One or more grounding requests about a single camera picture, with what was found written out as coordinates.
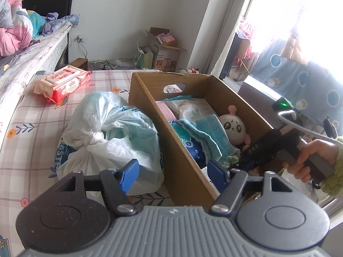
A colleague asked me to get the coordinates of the green scrunchie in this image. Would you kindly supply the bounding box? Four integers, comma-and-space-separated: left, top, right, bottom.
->
221, 154, 239, 169

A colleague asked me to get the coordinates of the red wet wipes pack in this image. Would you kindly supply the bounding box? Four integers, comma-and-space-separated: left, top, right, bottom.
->
33, 65, 92, 105

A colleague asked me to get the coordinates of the pink plush doll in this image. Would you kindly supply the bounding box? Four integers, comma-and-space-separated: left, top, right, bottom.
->
219, 105, 251, 146

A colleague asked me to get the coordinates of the small open cardboard box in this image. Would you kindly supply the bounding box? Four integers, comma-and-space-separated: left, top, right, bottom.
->
145, 27, 185, 72

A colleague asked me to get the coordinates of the black bed headboard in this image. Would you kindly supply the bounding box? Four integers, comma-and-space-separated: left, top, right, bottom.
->
21, 0, 76, 70

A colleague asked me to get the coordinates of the blue clothes pile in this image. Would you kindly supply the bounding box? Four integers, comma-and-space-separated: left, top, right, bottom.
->
28, 10, 79, 39

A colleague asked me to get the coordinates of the pink striped cloth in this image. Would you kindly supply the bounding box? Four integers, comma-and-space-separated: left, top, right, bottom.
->
155, 101, 177, 121

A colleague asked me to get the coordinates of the green paper bag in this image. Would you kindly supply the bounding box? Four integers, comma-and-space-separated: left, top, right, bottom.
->
138, 46, 153, 69

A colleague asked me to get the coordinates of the brown cardboard box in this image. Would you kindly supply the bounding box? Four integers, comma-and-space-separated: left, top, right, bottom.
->
128, 72, 272, 209

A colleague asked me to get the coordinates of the person's right hand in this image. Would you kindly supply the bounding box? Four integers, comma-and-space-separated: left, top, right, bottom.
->
282, 139, 340, 183

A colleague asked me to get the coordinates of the wall power socket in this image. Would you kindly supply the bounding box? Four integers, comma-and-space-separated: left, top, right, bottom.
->
77, 35, 85, 43

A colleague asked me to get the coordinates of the pink and grey duvet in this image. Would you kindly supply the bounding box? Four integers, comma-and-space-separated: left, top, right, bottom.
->
0, 0, 33, 58

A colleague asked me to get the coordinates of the teal checkered towel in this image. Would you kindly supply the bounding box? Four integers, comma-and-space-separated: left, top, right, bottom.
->
175, 114, 240, 166

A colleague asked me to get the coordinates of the blue white plastic pouch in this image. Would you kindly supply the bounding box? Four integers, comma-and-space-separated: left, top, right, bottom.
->
169, 121, 206, 168

